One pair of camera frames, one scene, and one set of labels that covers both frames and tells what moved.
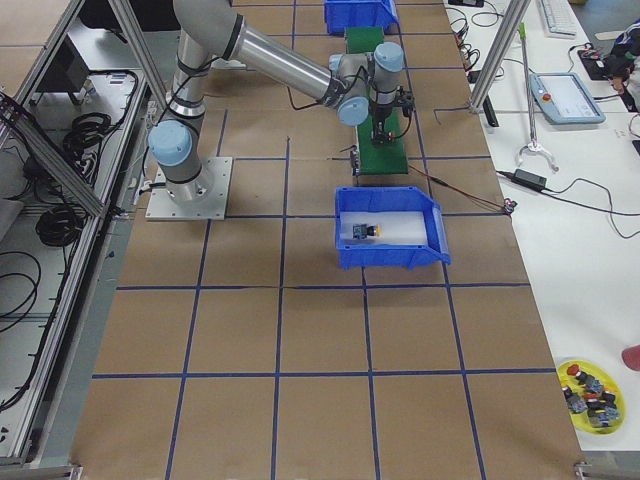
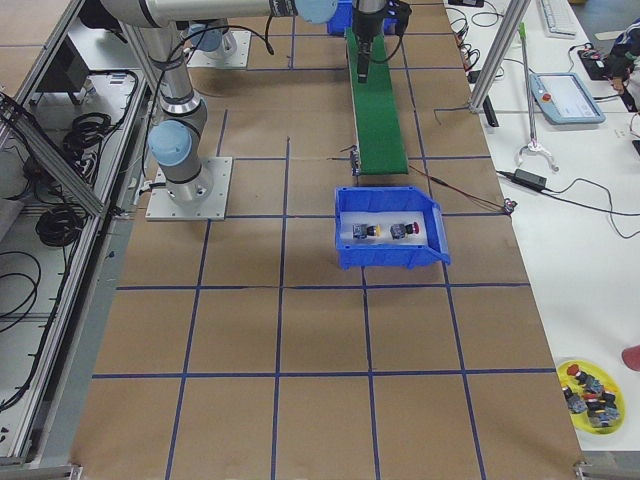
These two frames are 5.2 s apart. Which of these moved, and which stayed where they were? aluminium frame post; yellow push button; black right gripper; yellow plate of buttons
Moved: black right gripper
Stayed: aluminium frame post; yellow plate of buttons; yellow push button
